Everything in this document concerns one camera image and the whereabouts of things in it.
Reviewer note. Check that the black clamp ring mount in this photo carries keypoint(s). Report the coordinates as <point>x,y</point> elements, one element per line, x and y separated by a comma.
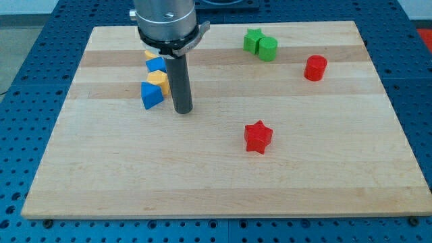
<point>172,49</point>

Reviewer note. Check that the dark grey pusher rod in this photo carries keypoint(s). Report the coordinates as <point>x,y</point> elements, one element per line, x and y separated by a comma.
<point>179,83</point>

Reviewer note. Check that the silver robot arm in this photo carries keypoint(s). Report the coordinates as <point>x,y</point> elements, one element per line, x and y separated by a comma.
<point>171,27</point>

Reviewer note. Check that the green star block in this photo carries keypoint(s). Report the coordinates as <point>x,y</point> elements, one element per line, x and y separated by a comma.
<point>251,40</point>

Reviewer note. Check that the red star block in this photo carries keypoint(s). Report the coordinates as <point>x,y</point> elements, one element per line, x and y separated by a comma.
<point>257,136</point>

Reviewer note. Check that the blue block upper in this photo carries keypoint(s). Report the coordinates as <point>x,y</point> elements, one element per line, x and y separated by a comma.
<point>156,64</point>

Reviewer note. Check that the yellow hexagon block lower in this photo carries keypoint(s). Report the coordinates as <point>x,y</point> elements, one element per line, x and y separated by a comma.
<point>160,79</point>

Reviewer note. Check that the yellow block upper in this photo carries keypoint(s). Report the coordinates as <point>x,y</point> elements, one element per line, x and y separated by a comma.
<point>150,55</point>

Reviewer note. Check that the blue cube block lower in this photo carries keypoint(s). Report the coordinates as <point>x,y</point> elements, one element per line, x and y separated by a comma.
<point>151,95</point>

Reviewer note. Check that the green cylinder block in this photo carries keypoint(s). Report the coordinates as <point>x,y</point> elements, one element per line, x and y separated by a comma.
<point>267,48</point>

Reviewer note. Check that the wooden board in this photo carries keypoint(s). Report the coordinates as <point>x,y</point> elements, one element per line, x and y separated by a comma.
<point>337,150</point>

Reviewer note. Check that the red cylinder block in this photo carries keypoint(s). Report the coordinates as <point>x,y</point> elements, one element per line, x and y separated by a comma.
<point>315,68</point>

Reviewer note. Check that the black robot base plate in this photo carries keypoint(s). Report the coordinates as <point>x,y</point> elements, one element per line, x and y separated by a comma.
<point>227,4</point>

